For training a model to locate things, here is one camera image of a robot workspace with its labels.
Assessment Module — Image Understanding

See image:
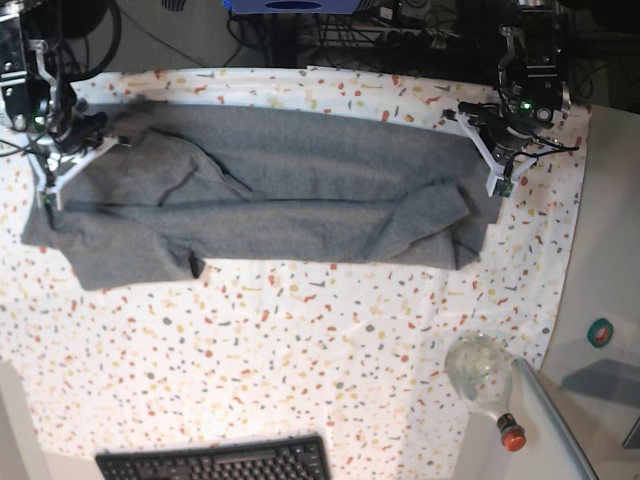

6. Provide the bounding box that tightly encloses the clear glass bottle orange cap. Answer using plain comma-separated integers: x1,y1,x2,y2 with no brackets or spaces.
444,332,527,452

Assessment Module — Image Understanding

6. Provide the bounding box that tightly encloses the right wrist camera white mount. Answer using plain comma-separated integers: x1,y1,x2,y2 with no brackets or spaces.
27,135,131,210

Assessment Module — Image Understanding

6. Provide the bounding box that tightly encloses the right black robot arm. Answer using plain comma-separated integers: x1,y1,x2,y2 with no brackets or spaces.
1,1,122,157

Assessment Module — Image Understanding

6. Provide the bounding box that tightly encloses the blue box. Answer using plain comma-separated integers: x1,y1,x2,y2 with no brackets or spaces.
222,0,376,15

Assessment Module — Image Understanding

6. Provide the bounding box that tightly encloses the black keyboard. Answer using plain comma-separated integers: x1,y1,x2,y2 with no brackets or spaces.
95,435,331,480

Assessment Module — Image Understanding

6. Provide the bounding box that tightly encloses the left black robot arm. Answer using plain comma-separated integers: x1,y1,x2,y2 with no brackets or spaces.
458,1,571,163

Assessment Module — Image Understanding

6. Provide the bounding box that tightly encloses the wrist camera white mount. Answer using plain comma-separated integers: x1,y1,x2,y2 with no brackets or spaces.
443,109,540,198
27,135,131,210

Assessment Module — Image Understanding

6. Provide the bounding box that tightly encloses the terrazzo pattern tablecloth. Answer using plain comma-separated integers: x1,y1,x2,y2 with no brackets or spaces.
0,65,594,480

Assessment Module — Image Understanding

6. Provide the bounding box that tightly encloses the black power strip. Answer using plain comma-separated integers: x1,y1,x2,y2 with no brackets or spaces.
374,28,475,49

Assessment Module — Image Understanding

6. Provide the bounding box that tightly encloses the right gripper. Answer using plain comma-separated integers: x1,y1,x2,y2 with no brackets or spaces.
47,107,121,160

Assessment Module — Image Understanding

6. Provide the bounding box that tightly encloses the green tape roll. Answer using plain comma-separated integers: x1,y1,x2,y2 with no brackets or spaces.
587,318,614,348

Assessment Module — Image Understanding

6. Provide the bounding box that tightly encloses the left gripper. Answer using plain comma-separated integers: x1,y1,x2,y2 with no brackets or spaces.
457,99,545,154

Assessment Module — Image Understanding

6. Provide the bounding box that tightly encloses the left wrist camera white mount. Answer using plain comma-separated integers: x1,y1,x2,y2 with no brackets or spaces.
443,109,540,198

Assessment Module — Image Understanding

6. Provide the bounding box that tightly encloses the grey t-shirt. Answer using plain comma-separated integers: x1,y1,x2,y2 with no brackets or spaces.
22,102,501,290

